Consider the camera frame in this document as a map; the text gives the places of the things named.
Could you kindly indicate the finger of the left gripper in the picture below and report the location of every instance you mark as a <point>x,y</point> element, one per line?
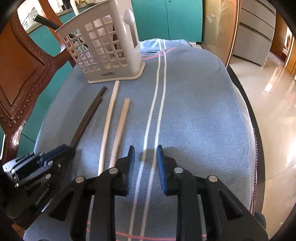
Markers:
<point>63,158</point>
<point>53,153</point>

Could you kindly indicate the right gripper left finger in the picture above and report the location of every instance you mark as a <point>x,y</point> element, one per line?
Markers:
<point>84,210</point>

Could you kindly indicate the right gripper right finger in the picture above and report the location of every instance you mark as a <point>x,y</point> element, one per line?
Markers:
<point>206,202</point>

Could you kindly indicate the white chopstick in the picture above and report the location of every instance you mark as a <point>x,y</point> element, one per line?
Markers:
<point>107,126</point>

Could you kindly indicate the black chopstick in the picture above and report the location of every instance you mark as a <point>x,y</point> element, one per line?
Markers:
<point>44,21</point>
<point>102,91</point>
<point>85,121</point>

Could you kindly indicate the beige chopstick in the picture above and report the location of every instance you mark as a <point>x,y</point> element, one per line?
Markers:
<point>119,132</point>

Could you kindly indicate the beige plastic utensil basket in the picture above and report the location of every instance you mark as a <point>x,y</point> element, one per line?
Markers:
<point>110,31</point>

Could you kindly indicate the carved wooden chair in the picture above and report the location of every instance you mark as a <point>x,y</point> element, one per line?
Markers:
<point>26,70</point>

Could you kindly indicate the blue striped cloth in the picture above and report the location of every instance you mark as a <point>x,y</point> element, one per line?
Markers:
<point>184,101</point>

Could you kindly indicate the white dish rack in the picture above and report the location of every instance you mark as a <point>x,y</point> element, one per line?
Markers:
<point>29,20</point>

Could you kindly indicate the grey multi-door refrigerator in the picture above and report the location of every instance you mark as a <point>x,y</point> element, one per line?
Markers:
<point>255,31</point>

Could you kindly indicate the glass sliding door wooden frame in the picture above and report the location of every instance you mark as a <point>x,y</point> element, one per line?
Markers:
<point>220,26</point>

